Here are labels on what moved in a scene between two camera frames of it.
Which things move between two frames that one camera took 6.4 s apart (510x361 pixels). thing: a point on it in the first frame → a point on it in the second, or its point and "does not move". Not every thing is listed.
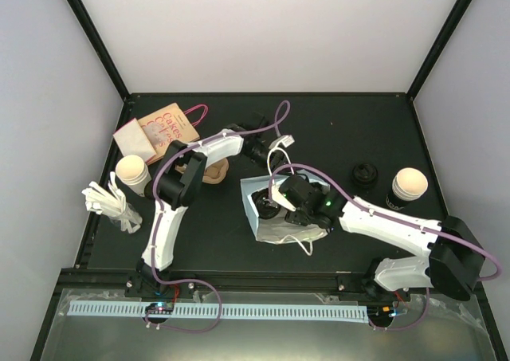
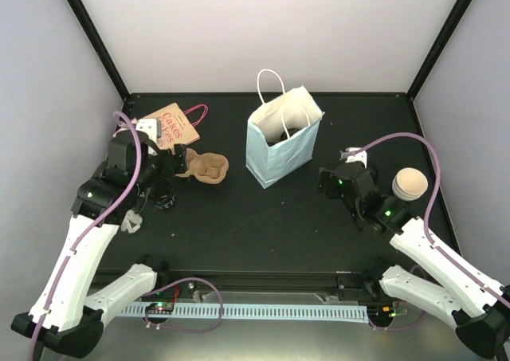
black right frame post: x=445 y=37 does not move
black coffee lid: x=264 y=208 → x=283 y=137
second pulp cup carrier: x=214 y=174 does not move
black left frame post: x=96 y=40 does not move
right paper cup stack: x=409 y=184 does not move
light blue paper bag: x=277 y=229 → x=281 y=130
